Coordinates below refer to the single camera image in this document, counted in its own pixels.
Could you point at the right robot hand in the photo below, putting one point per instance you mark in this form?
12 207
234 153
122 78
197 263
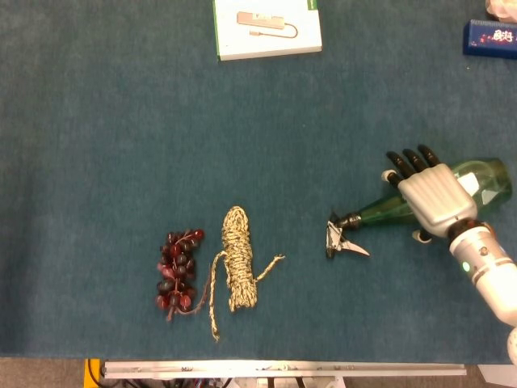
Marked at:
438 198

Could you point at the green plastic spray bottle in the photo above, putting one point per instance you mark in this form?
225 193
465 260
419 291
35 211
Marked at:
484 182

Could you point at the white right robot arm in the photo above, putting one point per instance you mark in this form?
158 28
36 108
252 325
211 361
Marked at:
490 266

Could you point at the blue printed box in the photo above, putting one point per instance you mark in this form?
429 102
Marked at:
490 39

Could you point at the white plastic bag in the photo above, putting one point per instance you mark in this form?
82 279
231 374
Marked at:
503 9

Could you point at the white USB hub box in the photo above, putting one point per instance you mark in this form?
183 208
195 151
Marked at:
268 28

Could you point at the dark red plastic grapes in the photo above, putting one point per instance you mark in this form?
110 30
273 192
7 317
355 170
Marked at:
177 271

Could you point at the blue felt table mat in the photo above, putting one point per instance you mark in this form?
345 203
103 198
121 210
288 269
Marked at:
121 141

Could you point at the aluminium frame rail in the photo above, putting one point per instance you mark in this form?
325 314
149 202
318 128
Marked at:
282 369

